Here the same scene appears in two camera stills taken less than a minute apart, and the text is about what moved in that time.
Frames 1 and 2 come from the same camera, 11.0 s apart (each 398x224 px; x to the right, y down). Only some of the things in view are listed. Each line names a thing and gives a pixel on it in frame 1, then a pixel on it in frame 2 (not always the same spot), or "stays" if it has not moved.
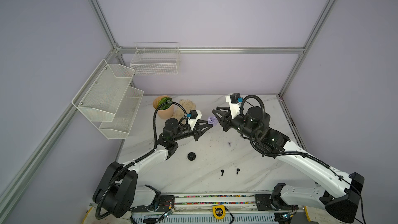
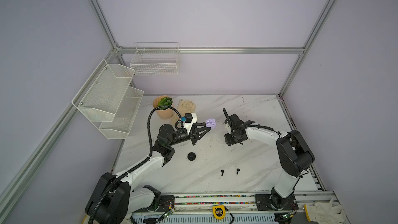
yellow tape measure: (218, 211) stays
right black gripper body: (237, 123) to (231, 138)
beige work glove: (179, 112) stays
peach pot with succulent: (166, 111) stays
